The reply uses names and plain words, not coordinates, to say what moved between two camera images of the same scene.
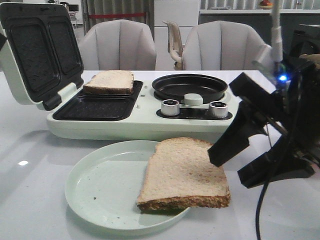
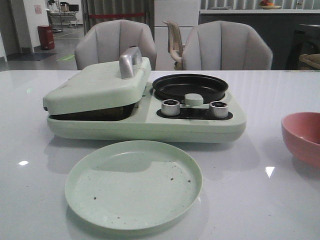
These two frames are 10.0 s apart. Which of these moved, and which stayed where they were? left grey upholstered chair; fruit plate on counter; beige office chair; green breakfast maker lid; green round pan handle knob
Moved: green breakfast maker lid
Stayed: left grey upholstered chair; beige office chair; green round pan handle knob; fruit plate on counter
